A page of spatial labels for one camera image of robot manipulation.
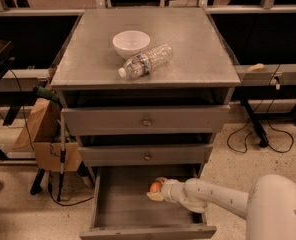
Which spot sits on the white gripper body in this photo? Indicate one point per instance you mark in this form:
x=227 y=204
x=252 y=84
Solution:
x=169 y=188

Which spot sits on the orange fruit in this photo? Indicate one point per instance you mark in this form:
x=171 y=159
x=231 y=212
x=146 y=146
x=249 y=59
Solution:
x=155 y=187

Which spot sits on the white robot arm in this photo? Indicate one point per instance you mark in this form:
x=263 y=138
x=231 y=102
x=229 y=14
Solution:
x=269 y=207

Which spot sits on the grey middle drawer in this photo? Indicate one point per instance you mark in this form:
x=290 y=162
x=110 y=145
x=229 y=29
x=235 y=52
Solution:
x=145 y=155

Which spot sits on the grey open bottom drawer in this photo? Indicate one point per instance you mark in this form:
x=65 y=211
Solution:
x=122 y=211

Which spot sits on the grey top drawer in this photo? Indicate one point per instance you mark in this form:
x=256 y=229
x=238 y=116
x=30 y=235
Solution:
x=145 y=120

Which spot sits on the black table leg right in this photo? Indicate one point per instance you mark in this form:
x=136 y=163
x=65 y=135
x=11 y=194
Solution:
x=257 y=125

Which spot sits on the clear plastic water bottle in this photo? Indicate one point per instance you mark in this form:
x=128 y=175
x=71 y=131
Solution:
x=143 y=63

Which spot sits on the brown cardboard box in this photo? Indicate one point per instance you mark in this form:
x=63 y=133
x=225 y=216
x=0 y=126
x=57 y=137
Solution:
x=42 y=132

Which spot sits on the white ceramic bowl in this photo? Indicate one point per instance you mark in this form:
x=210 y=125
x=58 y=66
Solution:
x=129 y=43

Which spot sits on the small yellow foam piece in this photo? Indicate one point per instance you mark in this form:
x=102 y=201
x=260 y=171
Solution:
x=256 y=67

